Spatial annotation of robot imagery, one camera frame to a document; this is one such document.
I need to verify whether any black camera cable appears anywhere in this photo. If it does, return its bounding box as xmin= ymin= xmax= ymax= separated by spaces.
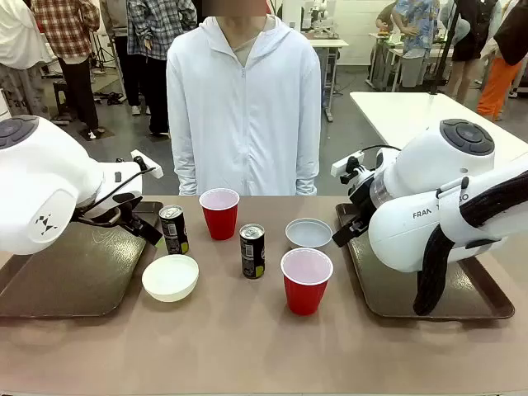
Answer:
xmin=76 ymin=164 xmax=158 ymax=226
xmin=356 ymin=144 xmax=402 ymax=160

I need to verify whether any black upright pole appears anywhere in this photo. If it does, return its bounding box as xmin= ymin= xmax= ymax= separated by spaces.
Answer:
xmin=428 ymin=0 xmax=461 ymax=97

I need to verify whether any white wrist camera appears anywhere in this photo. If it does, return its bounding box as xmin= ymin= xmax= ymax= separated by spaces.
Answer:
xmin=331 ymin=151 xmax=366 ymax=177
xmin=130 ymin=149 xmax=164 ymax=179

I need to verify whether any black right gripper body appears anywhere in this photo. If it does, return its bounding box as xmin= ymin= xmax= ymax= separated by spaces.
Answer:
xmin=338 ymin=167 xmax=376 ymax=233

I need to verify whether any black right camera cable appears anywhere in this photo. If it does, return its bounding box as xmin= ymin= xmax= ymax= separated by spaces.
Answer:
xmin=356 ymin=144 xmax=402 ymax=160

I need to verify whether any brown plastic tray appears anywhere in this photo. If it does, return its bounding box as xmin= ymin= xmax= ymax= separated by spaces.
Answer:
xmin=0 ymin=200 xmax=164 ymax=318
xmin=334 ymin=201 xmax=516 ymax=321

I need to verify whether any white round bowl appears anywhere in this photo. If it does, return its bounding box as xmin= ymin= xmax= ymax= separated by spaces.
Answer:
xmin=141 ymin=253 xmax=200 ymax=304

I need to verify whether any red plastic cup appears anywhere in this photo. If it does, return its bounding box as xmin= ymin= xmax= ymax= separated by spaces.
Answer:
xmin=280 ymin=247 xmax=334 ymax=317
xmin=198 ymin=187 xmax=241 ymax=242

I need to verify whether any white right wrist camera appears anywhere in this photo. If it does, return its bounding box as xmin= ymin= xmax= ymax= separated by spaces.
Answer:
xmin=331 ymin=151 xmax=366 ymax=177

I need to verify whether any bystander in black shirt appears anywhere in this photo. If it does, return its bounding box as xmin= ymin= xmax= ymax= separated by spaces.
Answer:
xmin=447 ymin=0 xmax=503 ymax=105

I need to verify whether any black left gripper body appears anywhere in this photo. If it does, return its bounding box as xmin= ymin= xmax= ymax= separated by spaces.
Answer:
xmin=76 ymin=191 xmax=144 ymax=229

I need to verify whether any black left camera cable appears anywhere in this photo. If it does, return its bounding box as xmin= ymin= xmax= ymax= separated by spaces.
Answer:
xmin=76 ymin=164 xmax=158 ymax=226

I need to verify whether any bystander in grey shirt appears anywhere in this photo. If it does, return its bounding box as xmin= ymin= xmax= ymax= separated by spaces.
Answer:
xmin=101 ymin=0 xmax=142 ymax=116

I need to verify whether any bystander in blue floral shirt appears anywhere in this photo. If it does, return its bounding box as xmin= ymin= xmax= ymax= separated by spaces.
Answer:
xmin=391 ymin=0 xmax=441 ymax=88

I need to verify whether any bystander in white shirt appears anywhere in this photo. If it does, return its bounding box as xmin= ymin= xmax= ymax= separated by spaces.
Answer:
xmin=0 ymin=0 xmax=54 ymax=117

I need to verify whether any black stool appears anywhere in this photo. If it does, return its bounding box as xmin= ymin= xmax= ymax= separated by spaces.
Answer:
xmin=52 ymin=80 xmax=78 ymax=124

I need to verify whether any black Pepsi soda can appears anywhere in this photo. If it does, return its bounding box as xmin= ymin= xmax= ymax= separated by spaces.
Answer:
xmin=158 ymin=205 xmax=191 ymax=256
xmin=238 ymin=223 xmax=266 ymax=281

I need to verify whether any white background desk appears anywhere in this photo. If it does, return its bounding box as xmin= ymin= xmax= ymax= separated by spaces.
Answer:
xmin=307 ymin=36 xmax=351 ymax=123

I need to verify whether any person in white hoodie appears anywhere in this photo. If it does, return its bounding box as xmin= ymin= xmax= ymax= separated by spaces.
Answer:
xmin=166 ymin=3 xmax=323 ymax=197

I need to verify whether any person's right forearm white sleeve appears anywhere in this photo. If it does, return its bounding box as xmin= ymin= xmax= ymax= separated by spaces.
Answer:
xmin=171 ymin=135 xmax=200 ymax=197

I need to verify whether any bystander in olive shirt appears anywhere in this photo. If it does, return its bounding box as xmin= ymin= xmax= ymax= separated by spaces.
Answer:
xmin=374 ymin=2 xmax=398 ymax=33

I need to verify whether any black braided cable sleeve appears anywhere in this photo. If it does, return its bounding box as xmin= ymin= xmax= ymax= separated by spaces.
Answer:
xmin=413 ymin=168 xmax=528 ymax=317

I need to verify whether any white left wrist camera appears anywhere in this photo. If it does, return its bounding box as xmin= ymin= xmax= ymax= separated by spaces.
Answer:
xmin=130 ymin=149 xmax=164 ymax=179

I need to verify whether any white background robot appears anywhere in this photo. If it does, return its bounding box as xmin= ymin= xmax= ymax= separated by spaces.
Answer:
xmin=299 ymin=0 xmax=332 ymax=31

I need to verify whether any black tripod stand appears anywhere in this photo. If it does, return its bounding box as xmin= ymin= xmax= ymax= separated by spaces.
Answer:
xmin=91 ymin=31 xmax=125 ymax=106

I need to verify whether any bystander in blue plaid shirt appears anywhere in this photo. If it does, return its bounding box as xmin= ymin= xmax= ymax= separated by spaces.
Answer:
xmin=125 ymin=0 xmax=199 ymax=137

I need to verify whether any person's left forearm white sleeve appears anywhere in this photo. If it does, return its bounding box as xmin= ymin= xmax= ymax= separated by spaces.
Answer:
xmin=293 ymin=135 xmax=323 ymax=197

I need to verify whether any white straight-sided bowl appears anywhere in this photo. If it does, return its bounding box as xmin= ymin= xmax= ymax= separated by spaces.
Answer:
xmin=285 ymin=217 xmax=333 ymax=251

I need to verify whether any large white table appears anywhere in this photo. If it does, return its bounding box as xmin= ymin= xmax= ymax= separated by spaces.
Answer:
xmin=349 ymin=91 xmax=528 ymax=160

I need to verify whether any bystander in orange trousers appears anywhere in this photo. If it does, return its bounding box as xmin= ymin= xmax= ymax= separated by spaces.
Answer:
xmin=476 ymin=0 xmax=528 ymax=121

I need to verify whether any bystander in red plaid shirt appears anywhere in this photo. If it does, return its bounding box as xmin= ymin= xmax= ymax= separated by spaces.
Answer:
xmin=31 ymin=0 xmax=103 ymax=140

